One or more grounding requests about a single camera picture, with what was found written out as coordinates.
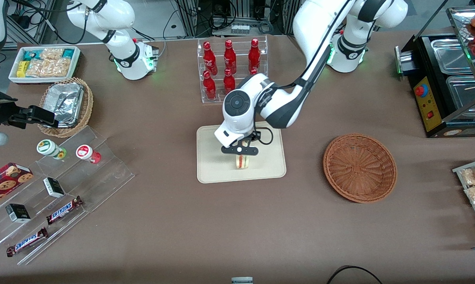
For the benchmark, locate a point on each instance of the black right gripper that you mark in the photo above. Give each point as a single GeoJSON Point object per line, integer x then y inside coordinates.
{"type": "Point", "coordinates": [1, 111]}

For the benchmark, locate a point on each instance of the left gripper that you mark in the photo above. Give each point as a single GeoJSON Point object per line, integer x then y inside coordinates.
{"type": "Point", "coordinates": [254, 136]}

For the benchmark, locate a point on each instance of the triangle sandwich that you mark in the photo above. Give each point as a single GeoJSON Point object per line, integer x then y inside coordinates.
{"type": "Point", "coordinates": [242, 161]}

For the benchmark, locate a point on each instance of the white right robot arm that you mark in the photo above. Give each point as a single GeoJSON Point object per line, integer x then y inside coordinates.
{"type": "Point", "coordinates": [122, 43]}

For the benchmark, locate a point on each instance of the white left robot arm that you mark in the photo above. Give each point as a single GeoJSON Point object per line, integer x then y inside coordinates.
{"type": "Point", "coordinates": [312, 23]}

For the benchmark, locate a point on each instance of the cream plastic tray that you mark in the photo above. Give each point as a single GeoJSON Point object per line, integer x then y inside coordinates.
{"type": "Point", "coordinates": [221, 169]}

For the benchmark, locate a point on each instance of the small light wicker basket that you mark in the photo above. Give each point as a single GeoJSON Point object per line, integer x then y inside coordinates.
{"type": "Point", "coordinates": [88, 102]}

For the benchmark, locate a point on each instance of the round brown wicker basket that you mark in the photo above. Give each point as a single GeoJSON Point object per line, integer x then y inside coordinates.
{"type": "Point", "coordinates": [359, 167]}

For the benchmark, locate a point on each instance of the stack of foil containers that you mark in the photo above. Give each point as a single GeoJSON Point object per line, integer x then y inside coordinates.
{"type": "Point", "coordinates": [65, 100]}

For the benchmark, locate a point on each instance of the cup with green lid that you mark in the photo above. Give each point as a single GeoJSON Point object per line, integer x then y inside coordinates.
{"type": "Point", "coordinates": [47, 147]}

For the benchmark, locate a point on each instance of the white plastic snack bin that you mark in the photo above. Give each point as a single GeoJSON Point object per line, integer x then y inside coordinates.
{"type": "Point", "coordinates": [14, 77]}

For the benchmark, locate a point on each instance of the clear bag of puffed snacks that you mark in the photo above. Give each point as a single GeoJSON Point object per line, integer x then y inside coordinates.
{"type": "Point", "coordinates": [49, 65]}

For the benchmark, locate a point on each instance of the cup with red lid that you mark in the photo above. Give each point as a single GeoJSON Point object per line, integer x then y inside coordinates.
{"type": "Point", "coordinates": [85, 152]}

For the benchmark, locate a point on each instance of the yellow snack packet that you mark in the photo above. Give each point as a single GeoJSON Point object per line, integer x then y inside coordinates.
{"type": "Point", "coordinates": [21, 69]}

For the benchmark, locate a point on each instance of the teal snack packet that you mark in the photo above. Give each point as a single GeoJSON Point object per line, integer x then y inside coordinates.
{"type": "Point", "coordinates": [31, 55]}
{"type": "Point", "coordinates": [68, 53]}

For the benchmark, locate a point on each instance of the clear acrylic bottle rack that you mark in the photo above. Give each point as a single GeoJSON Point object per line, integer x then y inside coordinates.
{"type": "Point", "coordinates": [219, 98]}

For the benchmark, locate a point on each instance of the small black carton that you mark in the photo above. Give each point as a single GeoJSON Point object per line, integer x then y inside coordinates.
{"type": "Point", "coordinates": [53, 187]}
{"type": "Point", "coordinates": [18, 213]}

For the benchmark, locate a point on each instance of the clear acrylic stepped display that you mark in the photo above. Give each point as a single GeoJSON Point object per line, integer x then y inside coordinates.
{"type": "Point", "coordinates": [83, 181]}

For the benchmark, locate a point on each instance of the red cookie box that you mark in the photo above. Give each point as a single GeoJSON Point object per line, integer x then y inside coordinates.
{"type": "Point", "coordinates": [4, 181]}

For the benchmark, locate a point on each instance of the Snickers chocolate bar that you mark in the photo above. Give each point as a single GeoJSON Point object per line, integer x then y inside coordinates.
{"type": "Point", "coordinates": [63, 210]}
{"type": "Point", "coordinates": [26, 241]}

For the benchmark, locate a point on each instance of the small grey device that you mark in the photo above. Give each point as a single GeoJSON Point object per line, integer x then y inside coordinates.
{"type": "Point", "coordinates": [242, 280]}

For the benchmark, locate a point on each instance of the white power strip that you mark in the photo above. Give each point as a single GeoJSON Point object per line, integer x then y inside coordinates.
{"type": "Point", "coordinates": [240, 28]}

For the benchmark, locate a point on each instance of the red knob on blue base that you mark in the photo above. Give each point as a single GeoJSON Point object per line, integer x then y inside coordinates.
{"type": "Point", "coordinates": [421, 91]}

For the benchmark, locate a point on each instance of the black food warmer yellow panel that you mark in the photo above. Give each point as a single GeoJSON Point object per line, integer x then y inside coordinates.
{"type": "Point", "coordinates": [430, 110]}

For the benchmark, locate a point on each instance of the steel warmer pan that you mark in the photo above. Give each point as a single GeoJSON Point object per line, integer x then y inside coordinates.
{"type": "Point", "coordinates": [450, 55]}
{"type": "Point", "coordinates": [464, 92]}

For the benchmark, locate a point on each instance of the clear bag of rice snacks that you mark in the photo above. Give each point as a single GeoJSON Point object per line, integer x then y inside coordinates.
{"type": "Point", "coordinates": [474, 175]}

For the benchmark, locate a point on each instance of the aluminium frame structure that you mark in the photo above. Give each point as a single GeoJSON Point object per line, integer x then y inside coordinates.
{"type": "Point", "coordinates": [237, 10]}

